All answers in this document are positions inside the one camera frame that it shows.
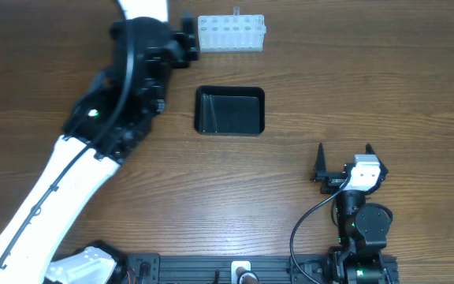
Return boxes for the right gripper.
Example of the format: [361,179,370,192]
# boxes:
[311,142,389,195]

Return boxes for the black tray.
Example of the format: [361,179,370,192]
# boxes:
[193,84,266,137]

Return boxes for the white test tube rack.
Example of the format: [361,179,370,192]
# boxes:
[197,14,267,53]

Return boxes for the mounting rail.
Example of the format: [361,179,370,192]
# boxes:
[126,253,400,284]

